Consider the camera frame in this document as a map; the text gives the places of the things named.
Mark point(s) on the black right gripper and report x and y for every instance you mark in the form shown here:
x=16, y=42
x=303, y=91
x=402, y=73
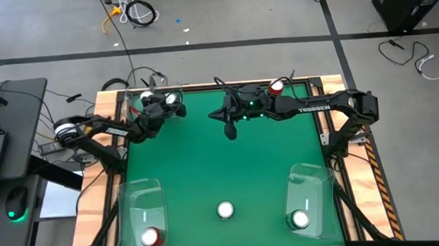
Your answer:
x=238, y=112

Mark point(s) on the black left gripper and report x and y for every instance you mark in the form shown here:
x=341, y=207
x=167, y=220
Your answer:
x=155, y=111

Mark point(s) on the clear plastic bin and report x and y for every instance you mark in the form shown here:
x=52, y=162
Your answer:
x=309, y=186
x=166, y=121
x=140, y=204

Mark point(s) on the red Coca-Cola can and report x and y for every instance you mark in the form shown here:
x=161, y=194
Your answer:
x=276, y=86
x=150, y=237

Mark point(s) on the green Sprite can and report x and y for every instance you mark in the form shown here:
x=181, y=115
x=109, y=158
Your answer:
x=299, y=219
x=225, y=209

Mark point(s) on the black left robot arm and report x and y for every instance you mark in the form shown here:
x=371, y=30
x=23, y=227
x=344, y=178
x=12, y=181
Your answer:
x=97, y=124

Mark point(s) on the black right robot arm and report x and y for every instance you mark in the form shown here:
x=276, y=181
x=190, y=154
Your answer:
x=310, y=108

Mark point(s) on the green table mat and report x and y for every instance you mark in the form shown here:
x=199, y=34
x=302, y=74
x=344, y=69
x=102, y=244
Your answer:
x=252, y=166

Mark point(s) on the white floor scrap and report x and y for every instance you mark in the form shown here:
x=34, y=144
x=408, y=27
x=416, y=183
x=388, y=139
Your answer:
x=186, y=30

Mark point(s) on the black adapter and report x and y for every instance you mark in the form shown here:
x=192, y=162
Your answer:
x=73, y=97

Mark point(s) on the black power brick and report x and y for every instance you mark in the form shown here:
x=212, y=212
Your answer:
x=47, y=149

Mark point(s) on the black desk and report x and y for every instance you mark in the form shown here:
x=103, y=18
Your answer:
x=21, y=123

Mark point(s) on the yellow-black hazard tape strip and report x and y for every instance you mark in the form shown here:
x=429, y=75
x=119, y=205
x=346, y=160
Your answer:
x=382, y=189

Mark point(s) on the black computer mouse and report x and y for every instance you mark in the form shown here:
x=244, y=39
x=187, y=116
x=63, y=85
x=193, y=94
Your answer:
x=16, y=202

